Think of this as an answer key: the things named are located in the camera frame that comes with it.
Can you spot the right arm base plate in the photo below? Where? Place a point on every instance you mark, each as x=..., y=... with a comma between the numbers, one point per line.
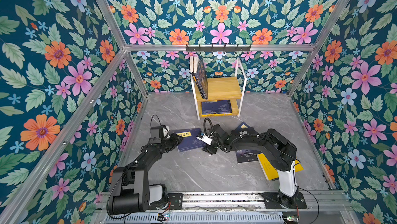
x=281, y=201

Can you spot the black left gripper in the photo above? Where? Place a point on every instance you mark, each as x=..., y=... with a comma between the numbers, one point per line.
x=174, y=140

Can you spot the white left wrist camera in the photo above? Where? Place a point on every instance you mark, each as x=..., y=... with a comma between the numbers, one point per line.
x=166, y=132

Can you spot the black hook rack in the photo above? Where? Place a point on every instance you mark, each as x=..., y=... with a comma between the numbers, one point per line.
x=218, y=48

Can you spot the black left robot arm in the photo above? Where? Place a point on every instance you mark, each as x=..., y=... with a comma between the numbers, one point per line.
x=130, y=189

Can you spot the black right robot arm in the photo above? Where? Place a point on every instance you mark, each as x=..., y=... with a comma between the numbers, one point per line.
x=278, y=150

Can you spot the navy book yellow label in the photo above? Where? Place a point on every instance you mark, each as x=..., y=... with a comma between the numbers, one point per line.
x=243, y=127
x=190, y=140
x=216, y=107

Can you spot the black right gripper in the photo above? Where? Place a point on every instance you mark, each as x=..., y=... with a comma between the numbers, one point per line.
x=209, y=149

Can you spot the white wooden two-tier shelf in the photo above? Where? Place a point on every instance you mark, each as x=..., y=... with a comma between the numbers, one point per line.
x=227, y=88

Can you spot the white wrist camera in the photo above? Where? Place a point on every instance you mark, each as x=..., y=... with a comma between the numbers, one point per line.
x=166, y=132
x=205, y=138

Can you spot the black wolf cover book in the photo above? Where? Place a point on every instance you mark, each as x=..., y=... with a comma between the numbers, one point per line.
x=244, y=156

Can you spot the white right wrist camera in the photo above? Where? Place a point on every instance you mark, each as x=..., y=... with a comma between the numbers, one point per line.
x=205, y=138

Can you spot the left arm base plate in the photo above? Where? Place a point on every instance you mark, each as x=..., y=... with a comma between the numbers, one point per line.
x=173, y=201

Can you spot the aluminium mounting rail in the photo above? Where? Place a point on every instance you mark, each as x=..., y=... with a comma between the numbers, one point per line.
x=316, y=200

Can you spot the yellow cartoon cover book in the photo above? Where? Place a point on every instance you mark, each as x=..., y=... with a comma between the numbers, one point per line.
x=270, y=172

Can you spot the black book leaning on shelf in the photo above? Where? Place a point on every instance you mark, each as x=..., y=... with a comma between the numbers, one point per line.
x=199, y=83

